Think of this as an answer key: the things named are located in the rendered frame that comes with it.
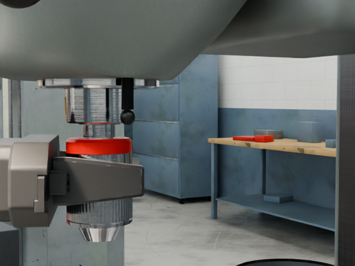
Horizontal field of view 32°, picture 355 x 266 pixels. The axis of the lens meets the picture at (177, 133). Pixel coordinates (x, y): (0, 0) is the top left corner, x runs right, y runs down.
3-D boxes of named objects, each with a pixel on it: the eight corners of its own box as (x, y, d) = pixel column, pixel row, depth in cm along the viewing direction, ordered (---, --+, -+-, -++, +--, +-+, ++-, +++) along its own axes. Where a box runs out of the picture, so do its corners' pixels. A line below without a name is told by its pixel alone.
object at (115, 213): (70, 230, 42) (69, 155, 42) (63, 217, 46) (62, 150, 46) (138, 226, 43) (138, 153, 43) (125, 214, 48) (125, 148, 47)
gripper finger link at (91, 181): (143, 203, 43) (51, 203, 42) (143, 157, 43) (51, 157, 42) (145, 207, 41) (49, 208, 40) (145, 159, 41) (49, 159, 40)
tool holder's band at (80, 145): (69, 155, 42) (69, 140, 42) (62, 150, 46) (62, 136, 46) (138, 153, 43) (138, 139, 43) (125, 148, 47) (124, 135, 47)
